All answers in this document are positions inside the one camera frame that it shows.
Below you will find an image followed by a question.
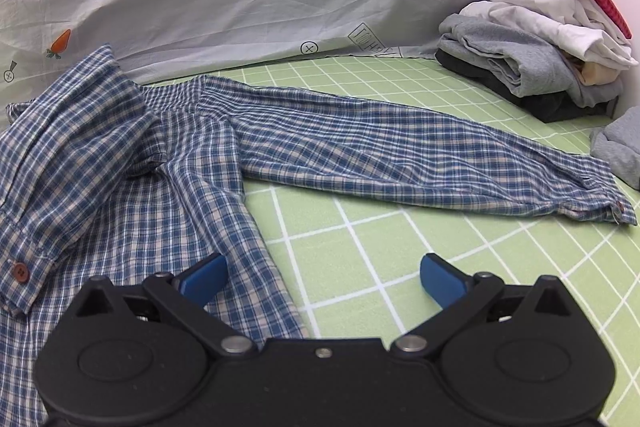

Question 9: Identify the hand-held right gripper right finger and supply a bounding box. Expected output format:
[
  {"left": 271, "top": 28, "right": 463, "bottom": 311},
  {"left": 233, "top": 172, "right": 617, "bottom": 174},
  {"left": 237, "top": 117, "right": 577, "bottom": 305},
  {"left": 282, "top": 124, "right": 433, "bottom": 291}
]
[{"left": 390, "top": 253, "right": 576, "bottom": 360}]

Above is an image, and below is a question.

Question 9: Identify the grey crumpled garment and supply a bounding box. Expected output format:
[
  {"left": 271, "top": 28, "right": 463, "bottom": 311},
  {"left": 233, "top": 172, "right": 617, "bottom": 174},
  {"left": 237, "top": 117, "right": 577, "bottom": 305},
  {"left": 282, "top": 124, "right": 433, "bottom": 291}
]
[{"left": 590, "top": 107, "right": 640, "bottom": 191}]

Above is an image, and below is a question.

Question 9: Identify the blue plaid shirt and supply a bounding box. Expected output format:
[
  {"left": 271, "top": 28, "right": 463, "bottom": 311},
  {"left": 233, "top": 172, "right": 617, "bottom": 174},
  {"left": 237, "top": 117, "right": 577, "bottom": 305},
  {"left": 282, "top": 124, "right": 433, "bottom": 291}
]
[{"left": 0, "top": 44, "right": 638, "bottom": 427}]

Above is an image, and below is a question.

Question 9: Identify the beige folded garment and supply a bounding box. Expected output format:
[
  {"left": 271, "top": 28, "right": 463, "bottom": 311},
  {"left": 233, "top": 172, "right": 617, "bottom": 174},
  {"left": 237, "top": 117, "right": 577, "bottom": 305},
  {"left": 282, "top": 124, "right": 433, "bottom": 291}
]
[{"left": 575, "top": 59, "right": 617, "bottom": 88}]

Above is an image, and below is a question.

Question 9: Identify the white folded garment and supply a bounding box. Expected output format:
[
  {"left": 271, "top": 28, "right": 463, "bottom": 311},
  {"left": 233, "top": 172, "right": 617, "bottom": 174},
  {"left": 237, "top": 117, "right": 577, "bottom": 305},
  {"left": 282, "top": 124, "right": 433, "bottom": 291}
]
[{"left": 459, "top": 0, "right": 640, "bottom": 68}]

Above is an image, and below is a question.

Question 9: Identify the green grid mat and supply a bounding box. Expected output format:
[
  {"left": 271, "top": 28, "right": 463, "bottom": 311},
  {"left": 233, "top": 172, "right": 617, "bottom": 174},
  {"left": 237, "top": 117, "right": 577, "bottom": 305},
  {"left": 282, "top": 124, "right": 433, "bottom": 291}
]
[{"left": 135, "top": 54, "right": 640, "bottom": 408}]

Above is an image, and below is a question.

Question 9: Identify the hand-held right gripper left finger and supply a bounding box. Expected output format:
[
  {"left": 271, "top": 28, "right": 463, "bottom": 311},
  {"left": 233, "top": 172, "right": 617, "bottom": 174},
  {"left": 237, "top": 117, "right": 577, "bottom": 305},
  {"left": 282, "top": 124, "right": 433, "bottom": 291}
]
[{"left": 75, "top": 253, "right": 258, "bottom": 360}]

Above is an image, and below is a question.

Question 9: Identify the black folded garment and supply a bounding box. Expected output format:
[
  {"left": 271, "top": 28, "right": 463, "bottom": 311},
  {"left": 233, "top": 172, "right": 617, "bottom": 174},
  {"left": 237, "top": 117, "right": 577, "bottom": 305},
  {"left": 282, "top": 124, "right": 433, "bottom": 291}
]
[{"left": 435, "top": 49, "right": 618, "bottom": 124}]

